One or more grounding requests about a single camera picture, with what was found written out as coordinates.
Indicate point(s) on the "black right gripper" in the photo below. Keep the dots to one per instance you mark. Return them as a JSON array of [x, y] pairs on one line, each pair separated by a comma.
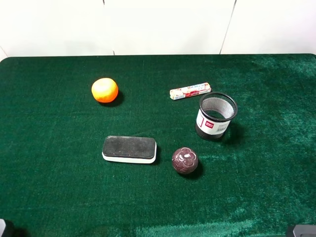
[[301, 231]]

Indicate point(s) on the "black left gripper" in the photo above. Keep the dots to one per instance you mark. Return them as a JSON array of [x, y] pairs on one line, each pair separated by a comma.
[[6, 228]]

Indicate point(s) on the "orange mandarin fruit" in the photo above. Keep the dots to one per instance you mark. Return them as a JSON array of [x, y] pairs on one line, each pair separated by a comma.
[[105, 90]]

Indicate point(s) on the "green velvet table cloth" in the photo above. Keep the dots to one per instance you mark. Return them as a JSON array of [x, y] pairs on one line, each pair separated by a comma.
[[256, 181]]

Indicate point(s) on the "dark red carved ball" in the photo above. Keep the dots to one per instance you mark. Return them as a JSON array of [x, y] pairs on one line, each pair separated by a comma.
[[184, 160]]

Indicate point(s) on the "black mesh pen cup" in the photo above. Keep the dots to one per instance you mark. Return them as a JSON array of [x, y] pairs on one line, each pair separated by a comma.
[[216, 110]]

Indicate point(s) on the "black and white board eraser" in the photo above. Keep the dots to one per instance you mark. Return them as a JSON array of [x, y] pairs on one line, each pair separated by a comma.
[[129, 149]]

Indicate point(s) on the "candy stick pack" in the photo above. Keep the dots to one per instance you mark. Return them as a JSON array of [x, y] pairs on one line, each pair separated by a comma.
[[189, 91]]

